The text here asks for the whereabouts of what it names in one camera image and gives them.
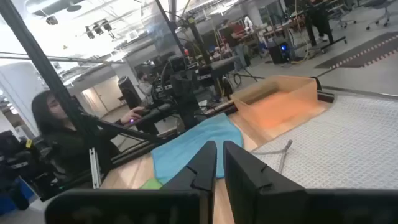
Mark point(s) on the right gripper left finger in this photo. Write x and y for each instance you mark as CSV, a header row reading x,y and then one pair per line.
x,y
202,168

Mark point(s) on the black computer tower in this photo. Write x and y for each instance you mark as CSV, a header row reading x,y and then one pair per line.
x,y
278,51

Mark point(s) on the blue plastic bin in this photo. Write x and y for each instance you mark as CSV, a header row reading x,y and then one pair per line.
x,y
12,199

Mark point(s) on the green microfiber towel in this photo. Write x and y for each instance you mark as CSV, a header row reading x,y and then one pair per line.
x,y
152,185

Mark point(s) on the person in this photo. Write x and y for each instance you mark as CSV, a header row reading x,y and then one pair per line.
x,y
233,40
145,87
318,18
62,146

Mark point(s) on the office chair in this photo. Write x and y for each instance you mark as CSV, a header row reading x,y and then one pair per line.
x,y
381,12
342,15

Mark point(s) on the grey waffle microfiber towel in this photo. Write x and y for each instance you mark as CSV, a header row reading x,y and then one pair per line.
x,y
342,146

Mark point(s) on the black equipment stack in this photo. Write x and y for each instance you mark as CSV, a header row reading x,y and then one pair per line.
x,y
18,161

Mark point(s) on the blue microfiber towel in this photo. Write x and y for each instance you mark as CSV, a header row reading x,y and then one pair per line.
x,y
192,146

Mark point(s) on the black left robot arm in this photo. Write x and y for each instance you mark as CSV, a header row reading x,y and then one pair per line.
x,y
183,93

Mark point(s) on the black ceiling spotlight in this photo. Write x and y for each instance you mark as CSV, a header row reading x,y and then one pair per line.
x,y
107,25
90,32
98,29

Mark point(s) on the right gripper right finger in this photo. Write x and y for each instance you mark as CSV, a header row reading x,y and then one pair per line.
x,y
245,180

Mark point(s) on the silver aluminium bracket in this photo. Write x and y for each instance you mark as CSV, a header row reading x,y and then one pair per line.
x,y
94,168

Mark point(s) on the black computer mouse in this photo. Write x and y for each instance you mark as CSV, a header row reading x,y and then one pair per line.
x,y
133,120

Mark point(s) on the black cylindrical tower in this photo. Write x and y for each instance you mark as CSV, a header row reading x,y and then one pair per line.
x,y
129,91

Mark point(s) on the wooden tray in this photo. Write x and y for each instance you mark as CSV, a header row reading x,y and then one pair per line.
x,y
280,109

